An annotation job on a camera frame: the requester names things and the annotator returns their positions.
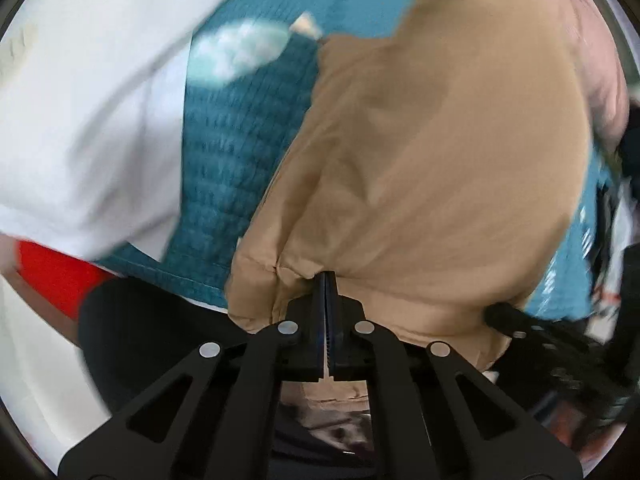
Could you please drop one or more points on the pink pillow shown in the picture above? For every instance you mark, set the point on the pink pillow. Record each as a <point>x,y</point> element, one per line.
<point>600,60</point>

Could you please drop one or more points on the red cloth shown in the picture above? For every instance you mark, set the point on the red cloth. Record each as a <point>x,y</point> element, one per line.
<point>55,272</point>

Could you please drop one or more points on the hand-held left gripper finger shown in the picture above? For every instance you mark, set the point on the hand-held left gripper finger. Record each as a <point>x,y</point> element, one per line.
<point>320,330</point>
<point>331,330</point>

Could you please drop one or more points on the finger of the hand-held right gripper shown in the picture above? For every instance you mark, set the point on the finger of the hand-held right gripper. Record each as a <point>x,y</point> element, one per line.
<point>507,321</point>

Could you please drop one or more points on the white bedding cloth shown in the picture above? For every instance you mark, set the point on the white bedding cloth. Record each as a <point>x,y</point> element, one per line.
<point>90,110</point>

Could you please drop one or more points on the tan garment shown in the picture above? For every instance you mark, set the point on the tan garment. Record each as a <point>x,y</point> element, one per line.
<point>425,160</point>

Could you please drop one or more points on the dark cloth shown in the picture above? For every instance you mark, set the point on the dark cloth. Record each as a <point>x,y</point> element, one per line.
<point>150,330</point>

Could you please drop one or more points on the teal quilted blanket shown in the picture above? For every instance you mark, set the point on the teal quilted blanket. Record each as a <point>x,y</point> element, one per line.
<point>235,160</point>

